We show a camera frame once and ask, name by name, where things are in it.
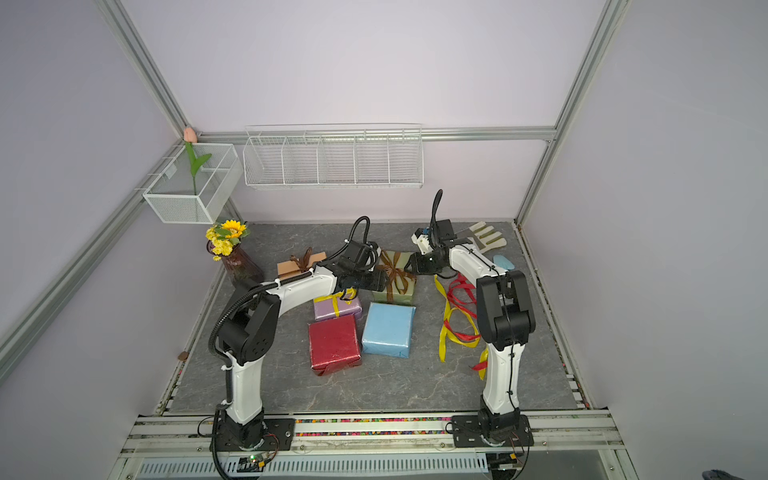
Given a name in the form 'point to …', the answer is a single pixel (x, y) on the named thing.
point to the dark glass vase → (243, 270)
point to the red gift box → (334, 345)
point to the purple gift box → (345, 304)
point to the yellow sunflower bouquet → (225, 236)
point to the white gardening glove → (491, 238)
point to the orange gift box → (292, 268)
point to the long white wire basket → (334, 156)
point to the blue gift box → (389, 330)
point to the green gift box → (406, 299)
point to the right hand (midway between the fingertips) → (409, 266)
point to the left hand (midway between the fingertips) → (383, 280)
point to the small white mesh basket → (171, 193)
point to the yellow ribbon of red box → (459, 328)
